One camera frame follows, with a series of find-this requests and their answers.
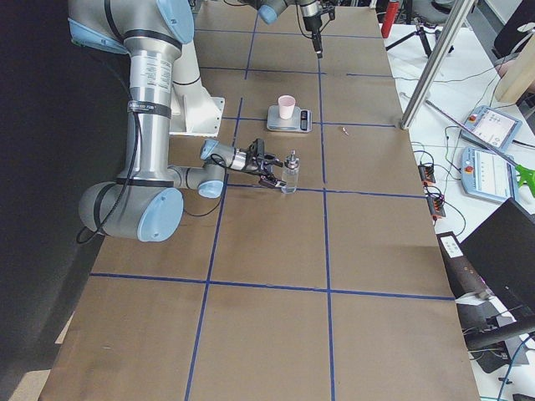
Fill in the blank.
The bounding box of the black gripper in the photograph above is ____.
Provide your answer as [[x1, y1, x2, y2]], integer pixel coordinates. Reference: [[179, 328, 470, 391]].
[[301, 5, 335, 53], [243, 140, 284, 189]]

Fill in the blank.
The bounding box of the clear glass sauce bottle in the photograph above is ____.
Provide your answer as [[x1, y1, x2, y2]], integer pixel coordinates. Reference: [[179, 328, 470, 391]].
[[281, 150, 300, 194]]

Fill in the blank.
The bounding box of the pink paper cup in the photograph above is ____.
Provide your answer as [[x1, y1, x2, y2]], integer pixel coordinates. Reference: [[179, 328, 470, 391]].
[[278, 94, 296, 119]]

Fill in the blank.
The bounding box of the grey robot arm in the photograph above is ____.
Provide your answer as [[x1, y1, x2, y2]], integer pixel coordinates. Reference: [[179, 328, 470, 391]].
[[241, 0, 338, 58], [69, 1, 284, 242]]

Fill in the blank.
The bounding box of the white digital kitchen scale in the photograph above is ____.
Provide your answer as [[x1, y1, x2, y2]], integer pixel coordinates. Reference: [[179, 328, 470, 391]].
[[267, 105, 312, 133]]

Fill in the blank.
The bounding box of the red bottle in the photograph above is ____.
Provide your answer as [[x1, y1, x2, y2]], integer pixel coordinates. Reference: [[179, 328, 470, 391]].
[[381, 0, 400, 38]]

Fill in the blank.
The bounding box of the black tripod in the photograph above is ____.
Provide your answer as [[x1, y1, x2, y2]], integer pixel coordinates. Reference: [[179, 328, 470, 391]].
[[385, 24, 442, 58]]

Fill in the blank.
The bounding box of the upper teach pendant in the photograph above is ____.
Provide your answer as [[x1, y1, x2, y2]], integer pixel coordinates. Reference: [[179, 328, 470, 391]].
[[460, 105, 522, 152]]

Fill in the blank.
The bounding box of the teach pendant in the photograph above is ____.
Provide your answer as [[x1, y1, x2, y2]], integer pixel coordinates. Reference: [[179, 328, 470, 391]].
[[461, 147, 518, 203], [460, 105, 522, 152]]

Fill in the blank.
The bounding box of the lower teach pendant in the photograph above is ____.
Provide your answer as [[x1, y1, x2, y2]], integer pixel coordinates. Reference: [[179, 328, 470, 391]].
[[461, 147, 518, 203]]

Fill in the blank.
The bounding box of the black monitor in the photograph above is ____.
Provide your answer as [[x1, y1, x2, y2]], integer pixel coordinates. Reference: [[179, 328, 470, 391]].
[[461, 198, 534, 317]]

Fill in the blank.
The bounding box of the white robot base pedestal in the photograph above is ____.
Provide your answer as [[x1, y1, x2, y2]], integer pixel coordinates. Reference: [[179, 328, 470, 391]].
[[170, 41, 225, 138]]

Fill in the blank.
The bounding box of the aluminium frame post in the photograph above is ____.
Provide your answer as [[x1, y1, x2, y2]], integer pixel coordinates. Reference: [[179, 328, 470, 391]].
[[400, 0, 476, 130]]

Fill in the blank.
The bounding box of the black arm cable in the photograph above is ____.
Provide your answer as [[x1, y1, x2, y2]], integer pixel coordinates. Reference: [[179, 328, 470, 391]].
[[74, 62, 145, 246]]

